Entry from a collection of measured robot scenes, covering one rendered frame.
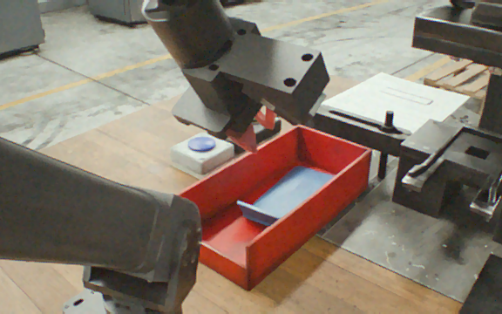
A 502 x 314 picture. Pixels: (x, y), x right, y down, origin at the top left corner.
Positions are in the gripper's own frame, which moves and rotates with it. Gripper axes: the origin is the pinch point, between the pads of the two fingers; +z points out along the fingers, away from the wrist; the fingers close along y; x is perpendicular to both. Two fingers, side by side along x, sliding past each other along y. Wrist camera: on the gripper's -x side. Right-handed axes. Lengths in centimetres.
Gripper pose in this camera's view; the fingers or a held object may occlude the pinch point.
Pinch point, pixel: (257, 134)
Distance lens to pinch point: 50.4
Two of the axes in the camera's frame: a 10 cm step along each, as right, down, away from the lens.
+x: -7.7, -3.4, 5.4
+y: 5.4, -7.9, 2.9
